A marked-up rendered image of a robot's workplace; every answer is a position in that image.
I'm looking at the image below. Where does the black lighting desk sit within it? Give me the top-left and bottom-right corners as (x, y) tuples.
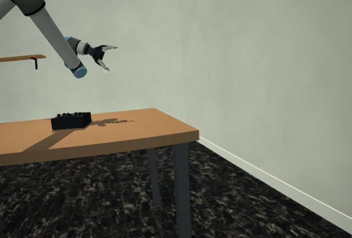
(51, 112), (91, 130)

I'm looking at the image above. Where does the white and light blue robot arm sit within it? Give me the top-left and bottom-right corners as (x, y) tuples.
(0, 0), (88, 79)

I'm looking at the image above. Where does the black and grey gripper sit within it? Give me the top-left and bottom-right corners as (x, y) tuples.
(84, 44), (117, 71)

